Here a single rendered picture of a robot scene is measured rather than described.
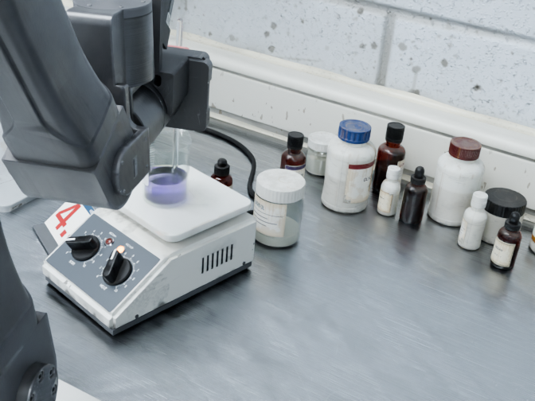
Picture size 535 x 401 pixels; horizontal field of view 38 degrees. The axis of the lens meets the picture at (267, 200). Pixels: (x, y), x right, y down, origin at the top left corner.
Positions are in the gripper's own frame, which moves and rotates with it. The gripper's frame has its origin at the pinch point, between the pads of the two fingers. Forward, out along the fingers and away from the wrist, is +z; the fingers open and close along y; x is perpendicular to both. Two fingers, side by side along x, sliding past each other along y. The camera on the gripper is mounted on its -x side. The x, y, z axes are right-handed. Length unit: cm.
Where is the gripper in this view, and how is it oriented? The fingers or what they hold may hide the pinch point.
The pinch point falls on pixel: (178, 60)
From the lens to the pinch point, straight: 77.7
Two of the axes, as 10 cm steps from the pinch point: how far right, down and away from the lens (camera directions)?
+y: -9.8, -1.5, 1.1
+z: 1.7, -4.5, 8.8
